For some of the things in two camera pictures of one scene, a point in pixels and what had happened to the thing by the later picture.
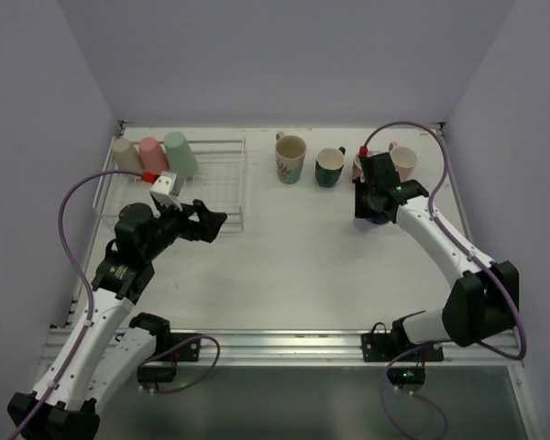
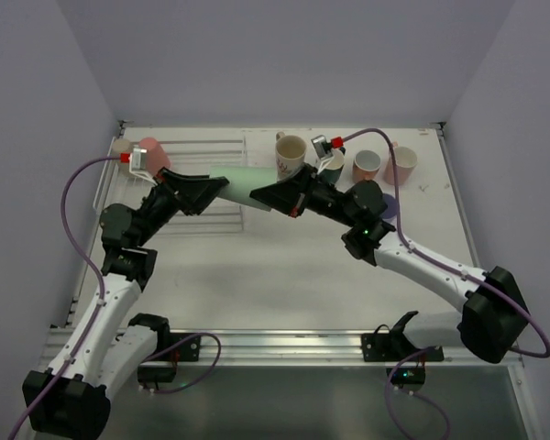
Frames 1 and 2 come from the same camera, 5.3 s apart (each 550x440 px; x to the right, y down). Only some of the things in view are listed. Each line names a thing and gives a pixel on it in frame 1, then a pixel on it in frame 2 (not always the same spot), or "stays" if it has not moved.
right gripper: [364, 211] → [303, 189]
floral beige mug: [291, 153] stays
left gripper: [192, 220] → [173, 191]
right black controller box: [406, 375] stays
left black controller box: [156, 373] stays
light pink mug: [404, 159] stays
